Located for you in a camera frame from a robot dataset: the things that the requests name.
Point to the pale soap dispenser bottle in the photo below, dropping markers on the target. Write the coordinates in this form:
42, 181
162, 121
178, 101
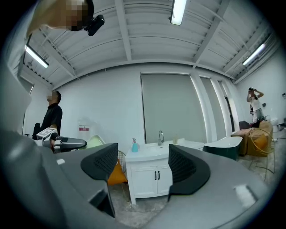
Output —
175, 139

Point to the large cardboard box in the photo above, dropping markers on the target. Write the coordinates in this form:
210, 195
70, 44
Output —
267, 127

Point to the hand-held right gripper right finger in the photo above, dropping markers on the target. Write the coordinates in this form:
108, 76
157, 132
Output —
190, 176

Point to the wide grey roller blind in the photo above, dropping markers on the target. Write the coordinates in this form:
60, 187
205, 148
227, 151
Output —
169, 107

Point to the chrome faucet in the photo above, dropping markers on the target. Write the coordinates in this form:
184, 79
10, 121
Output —
161, 137

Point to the ceiling tube light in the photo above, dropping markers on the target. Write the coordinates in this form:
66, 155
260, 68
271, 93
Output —
177, 11
253, 54
36, 57

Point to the white washbasin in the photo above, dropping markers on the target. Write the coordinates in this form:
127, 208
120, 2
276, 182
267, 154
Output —
147, 176

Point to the white round freestanding basin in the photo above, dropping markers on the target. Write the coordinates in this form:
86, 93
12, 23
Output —
223, 146

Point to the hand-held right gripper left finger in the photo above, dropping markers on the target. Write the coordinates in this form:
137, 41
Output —
98, 163

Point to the teal spray bottle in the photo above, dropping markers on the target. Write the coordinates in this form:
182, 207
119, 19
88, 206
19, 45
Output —
135, 146

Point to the black head-mounted camera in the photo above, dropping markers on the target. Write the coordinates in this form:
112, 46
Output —
95, 24

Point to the narrow grey roller blind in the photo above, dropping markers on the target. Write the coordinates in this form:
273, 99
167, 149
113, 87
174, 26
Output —
213, 107
225, 105

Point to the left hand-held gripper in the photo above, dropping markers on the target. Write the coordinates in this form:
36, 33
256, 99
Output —
45, 133

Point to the wall sign with red label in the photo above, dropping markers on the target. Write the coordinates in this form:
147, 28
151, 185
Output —
83, 128

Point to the black office chair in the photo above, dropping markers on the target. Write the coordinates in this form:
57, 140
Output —
36, 132

